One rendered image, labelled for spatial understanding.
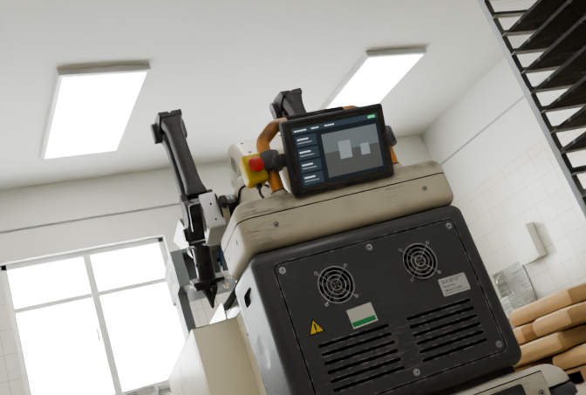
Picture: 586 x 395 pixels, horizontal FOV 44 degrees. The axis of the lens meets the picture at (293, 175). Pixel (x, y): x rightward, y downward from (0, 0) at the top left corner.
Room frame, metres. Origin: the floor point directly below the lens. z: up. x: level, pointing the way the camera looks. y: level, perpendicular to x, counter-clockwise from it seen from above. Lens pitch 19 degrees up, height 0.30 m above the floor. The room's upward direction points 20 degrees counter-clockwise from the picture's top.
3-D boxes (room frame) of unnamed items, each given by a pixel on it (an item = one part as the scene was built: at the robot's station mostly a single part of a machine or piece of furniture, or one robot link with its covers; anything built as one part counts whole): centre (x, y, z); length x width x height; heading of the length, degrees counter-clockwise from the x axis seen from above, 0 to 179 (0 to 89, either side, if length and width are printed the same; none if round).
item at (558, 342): (6.33, -1.50, 0.34); 0.72 x 0.42 x 0.15; 35
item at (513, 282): (7.36, -1.64, 0.92); 1.00 x 0.36 x 1.11; 30
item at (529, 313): (6.41, -1.73, 0.64); 0.72 x 0.42 x 0.15; 37
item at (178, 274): (3.19, 0.32, 1.01); 0.72 x 0.33 x 0.34; 111
